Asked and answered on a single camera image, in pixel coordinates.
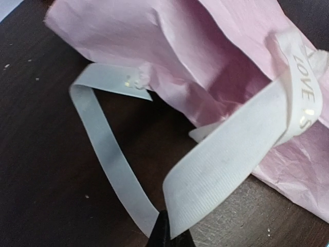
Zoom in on beige ribbon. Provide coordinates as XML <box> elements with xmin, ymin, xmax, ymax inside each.
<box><xmin>69</xmin><ymin>29</ymin><xmax>328</xmax><ymax>237</ymax></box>

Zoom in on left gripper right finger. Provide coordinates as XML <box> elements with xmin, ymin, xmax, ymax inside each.
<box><xmin>170</xmin><ymin>230</ymin><xmax>196</xmax><ymax>247</ymax></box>

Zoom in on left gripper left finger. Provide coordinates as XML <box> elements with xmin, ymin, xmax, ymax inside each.
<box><xmin>146</xmin><ymin>210</ymin><xmax>171</xmax><ymax>247</ymax></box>

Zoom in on pink purple wrapping paper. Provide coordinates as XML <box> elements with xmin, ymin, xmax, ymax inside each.
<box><xmin>45</xmin><ymin>0</ymin><xmax>329</xmax><ymax>223</ymax></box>

